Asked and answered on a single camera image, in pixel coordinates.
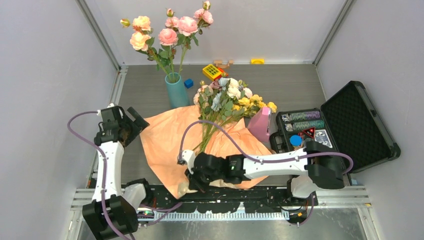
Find peach wrapping paper sheet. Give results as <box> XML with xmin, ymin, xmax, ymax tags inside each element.
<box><xmin>140</xmin><ymin>105</ymin><xmax>271</xmax><ymax>199</ymax></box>

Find teal ceramic vase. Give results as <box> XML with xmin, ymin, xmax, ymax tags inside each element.
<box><xmin>165</xmin><ymin>72</ymin><xmax>190</xmax><ymax>109</ymax></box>

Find paper flower bouquet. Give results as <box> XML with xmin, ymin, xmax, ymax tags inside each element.
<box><xmin>193</xmin><ymin>77</ymin><xmax>254</xmax><ymax>157</ymax></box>

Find yellow rose stems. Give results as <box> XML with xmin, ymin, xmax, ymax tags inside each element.
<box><xmin>232</xmin><ymin>94</ymin><xmax>278</xmax><ymax>117</ymax></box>

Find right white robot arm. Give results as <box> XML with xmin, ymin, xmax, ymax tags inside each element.
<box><xmin>178</xmin><ymin>140</ymin><xmax>347</xmax><ymax>205</ymax></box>

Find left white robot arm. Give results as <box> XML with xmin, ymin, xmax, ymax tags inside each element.
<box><xmin>82</xmin><ymin>103</ymin><xmax>154</xmax><ymax>240</ymax></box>

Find small blue cube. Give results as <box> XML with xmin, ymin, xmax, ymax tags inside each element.
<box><xmin>183</xmin><ymin>78</ymin><xmax>194</xmax><ymax>89</ymax></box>

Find pink plastic box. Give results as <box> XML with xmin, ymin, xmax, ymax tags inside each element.
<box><xmin>247</xmin><ymin>106</ymin><xmax>272</xmax><ymax>143</ymax></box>

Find colourful toy block house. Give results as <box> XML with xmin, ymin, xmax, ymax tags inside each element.
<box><xmin>202</xmin><ymin>64</ymin><xmax>229</xmax><ymax>81</ymax></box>

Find blue round chip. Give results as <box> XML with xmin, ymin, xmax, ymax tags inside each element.
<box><xmin>289</xmin><ymin>134</ymin><xmax>303</xmax><ymax>147</ymax></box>

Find pink peach rose stems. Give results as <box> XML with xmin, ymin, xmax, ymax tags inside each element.
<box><xmin>120</xmin><ymin>0</ymin><xmax>214</xmax><ymax>83</ymax></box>

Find wooden toy piece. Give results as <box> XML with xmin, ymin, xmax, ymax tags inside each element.
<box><xmin>213</xmin><ymin>59</ymin><xmax>234</xmax><ymax>69</ymax></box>

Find red triangle card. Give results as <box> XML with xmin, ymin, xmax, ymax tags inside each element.
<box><xmin>302</xmin><ymin>127</ymin><xmax>316</xmax><ymax>139</ymax></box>

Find yellow toy block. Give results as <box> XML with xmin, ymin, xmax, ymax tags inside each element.
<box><xmin>250</xmin><ymin>58</ymin><xmax>265</xmax><ymax>65</ymax></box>

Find black poker chip case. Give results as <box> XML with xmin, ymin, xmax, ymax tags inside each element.
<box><xmin>269</xmin><ymin>80</ymin><xmax>401</xmax><ymax>174</ymax></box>

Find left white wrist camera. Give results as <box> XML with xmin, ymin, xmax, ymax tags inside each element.
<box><xmin>96</xmin><ymin>102</ymin><xmax>116</xmax><ymax>116</ymax></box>

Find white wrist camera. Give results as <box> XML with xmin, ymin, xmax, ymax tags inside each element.
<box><xmin>177</xmin><ymin>150</ymin><xmax>196</xmax><ymax>174</ymax></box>
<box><xmin>96</xmin><ymin>102</ymin><xmax>116</xmax><ymax>116</ymax></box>

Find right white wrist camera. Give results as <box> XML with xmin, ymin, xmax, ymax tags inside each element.
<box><xmin>177</xmin><ymin>150</ymin><xmax>196</xmax><ymax>174</ymax></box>

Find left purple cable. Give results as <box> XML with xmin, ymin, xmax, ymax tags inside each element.
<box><xmin>67</xmin><ymin>110</ymin><xmax>183</xmax><ymax>240</ymax></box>

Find purple cable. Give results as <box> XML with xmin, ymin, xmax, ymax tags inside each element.
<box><xmin>177</xmin><ymin>119</ymin><xmax>355</xmax><ymax>227</ymax></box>
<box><xmin>67</xmin><ymin>110</ymin><xmax>183</xmax><ymax>240</ymax></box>

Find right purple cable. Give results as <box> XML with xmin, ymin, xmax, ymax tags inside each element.
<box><xmin>177</xmin><ymin>119</ymin><xmax>355</xmax><ymax>227</ymax></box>

